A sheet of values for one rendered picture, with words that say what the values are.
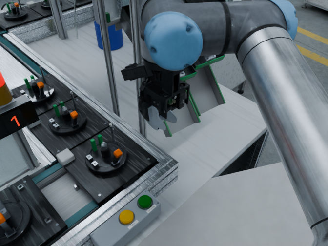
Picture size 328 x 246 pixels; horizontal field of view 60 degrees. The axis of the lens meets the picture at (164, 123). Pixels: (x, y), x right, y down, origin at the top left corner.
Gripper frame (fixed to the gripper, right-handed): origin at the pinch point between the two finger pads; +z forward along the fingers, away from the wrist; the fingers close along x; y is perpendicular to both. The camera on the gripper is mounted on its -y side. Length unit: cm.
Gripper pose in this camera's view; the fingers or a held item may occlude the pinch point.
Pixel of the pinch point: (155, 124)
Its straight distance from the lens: 70.8
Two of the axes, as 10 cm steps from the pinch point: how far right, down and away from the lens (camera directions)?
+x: 7.1, -4.8, 5.1
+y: 7.0, 4.9, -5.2
